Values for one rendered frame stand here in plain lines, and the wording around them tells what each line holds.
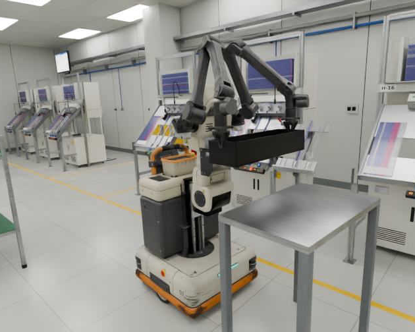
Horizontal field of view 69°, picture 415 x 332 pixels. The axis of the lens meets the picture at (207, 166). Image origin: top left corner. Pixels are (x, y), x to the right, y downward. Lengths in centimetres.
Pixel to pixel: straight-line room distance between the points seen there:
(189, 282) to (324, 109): 339
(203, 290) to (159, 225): 48
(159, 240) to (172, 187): 36
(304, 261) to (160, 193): 105
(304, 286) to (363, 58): 363
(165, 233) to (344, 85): 330
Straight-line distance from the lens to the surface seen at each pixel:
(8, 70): 1067
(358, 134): 452
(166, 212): 199
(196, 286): 190
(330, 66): 464
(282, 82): 175
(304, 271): 121
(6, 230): 294
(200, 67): 166
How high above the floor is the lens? 132
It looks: 13 degrees down
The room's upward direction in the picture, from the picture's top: 2 degrees counter-clockwise
